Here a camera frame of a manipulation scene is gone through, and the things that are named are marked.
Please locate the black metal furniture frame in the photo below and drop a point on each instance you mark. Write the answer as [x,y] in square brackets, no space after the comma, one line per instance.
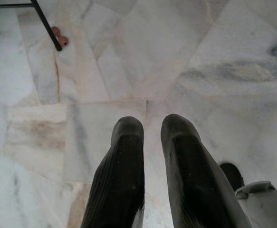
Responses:
[45,23]

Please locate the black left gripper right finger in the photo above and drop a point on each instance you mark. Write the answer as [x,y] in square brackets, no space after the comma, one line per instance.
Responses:
[190,180]

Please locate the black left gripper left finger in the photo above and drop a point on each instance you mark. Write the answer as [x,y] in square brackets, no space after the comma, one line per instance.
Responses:
[119,175]

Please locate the small brown dumbbell toy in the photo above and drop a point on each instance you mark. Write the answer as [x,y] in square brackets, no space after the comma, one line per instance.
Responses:
[60,36]

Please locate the robot black foot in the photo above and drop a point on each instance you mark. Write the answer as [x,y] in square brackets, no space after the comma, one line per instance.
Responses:
[232,174]

